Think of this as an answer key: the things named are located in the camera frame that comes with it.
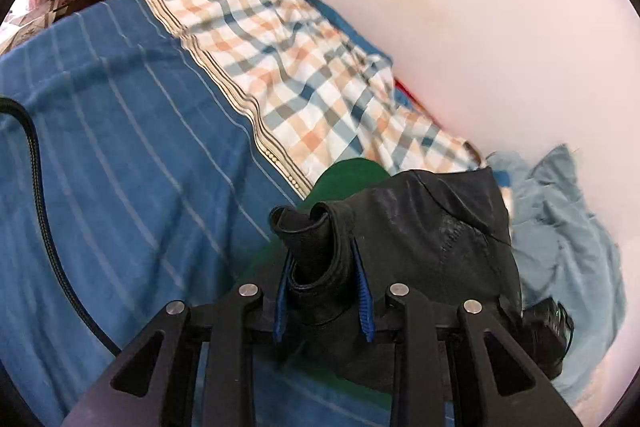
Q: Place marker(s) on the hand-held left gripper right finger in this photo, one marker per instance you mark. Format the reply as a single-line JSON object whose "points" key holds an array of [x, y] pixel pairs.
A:
{"points": [[366, 302]]}

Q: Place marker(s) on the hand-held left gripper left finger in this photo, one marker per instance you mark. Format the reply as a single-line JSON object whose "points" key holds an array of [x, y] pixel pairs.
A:
{"points": [[282, 302]]}

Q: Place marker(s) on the black leather jacket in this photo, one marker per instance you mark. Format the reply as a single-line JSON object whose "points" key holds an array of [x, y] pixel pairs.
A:
{"points": [[425, 227]]}

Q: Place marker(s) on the light blue duvet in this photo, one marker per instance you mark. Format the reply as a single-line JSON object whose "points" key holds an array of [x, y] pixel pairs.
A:
{"points": [[560, 227]]}

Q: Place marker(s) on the green folded garment white stripes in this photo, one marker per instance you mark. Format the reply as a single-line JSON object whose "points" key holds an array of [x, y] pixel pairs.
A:
{"points": [[350, 177]]}

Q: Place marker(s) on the blue striped plaid bed sheet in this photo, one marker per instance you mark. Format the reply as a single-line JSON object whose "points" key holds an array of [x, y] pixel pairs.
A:
{"points": [[125, 132]]}

